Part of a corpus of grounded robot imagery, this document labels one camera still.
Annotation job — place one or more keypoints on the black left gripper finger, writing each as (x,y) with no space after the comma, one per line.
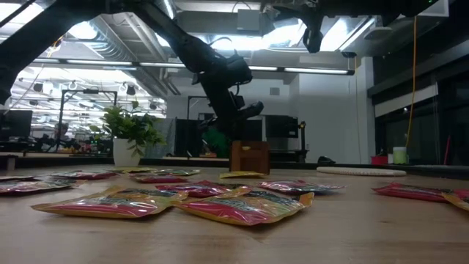
(231,132)
(216,132)

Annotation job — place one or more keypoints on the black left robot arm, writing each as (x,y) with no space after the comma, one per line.
(176,36)

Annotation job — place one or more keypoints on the brown wooden tea organizer box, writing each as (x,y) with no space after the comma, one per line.
(249,161)

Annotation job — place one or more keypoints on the red strawberry tea bag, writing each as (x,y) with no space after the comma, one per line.
(159,179)
(414,192)
(86,175)
(198,189)
(300,186)

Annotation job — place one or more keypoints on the person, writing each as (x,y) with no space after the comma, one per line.
(216,144)
(62,130)

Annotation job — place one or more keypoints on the black partition panel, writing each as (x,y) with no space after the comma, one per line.
(187,135)

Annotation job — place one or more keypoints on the black floor stand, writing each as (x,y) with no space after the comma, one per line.
(302,141)

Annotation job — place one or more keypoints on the green plant in white pot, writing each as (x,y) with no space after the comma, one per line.
(126,152)

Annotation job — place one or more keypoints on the long ceiling light strip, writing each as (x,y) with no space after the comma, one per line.
(99,62)

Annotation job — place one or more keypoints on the red container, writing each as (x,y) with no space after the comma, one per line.
(379,160)

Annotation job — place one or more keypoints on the pale green cup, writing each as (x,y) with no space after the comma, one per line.
(399,155)

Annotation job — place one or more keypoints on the red stick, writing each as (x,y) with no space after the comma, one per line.
(447,150)

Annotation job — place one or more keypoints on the black computer monitor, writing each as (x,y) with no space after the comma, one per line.
(16,124)

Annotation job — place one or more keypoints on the black gantry frame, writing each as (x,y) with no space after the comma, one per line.
(194,97)

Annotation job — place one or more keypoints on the black wall screen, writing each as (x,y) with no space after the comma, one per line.
(281,126)

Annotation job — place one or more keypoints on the black robot station frame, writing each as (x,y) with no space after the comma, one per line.
(90,91)

